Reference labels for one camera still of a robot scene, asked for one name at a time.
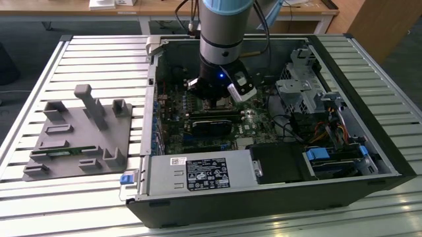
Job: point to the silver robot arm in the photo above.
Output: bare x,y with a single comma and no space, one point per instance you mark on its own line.
221,29

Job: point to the CPU socket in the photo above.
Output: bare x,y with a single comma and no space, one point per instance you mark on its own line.
205,105

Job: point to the black RAM slot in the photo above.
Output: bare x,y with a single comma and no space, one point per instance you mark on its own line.
214,118
214,113

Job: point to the black graphics card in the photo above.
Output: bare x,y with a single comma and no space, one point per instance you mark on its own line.
211,128

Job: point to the green motherboard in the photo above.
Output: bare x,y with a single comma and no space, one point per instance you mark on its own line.
254,123

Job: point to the metal drive cage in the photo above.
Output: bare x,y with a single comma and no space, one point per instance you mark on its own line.
297,96

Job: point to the small silver heatsink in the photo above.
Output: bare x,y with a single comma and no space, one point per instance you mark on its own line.
246,141

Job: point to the black plastic shroud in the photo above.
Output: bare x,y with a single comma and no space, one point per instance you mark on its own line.
280,163

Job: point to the silver power supply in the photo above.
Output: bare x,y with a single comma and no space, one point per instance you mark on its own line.
158,170

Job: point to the blue disk carrier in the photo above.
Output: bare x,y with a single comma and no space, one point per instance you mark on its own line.
317,155

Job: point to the wooden desk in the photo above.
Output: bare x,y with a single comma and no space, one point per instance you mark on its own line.
99,11

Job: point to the white box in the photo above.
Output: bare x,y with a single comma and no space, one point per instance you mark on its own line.
102,4

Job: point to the blue case latch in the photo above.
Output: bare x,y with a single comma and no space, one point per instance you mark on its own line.
127,179

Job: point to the grey parts rack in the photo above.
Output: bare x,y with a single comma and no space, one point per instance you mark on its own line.
82,148

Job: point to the green RAM stick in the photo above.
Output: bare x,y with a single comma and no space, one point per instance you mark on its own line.
79,149

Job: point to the black PC case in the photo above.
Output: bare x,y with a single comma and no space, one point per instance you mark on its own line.
230,209

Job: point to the blue drive clip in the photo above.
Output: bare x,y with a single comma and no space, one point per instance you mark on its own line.
364,151

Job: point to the wooden cabinet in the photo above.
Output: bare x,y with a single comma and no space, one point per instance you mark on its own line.
385,27

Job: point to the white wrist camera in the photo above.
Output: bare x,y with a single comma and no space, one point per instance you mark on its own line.
243,86

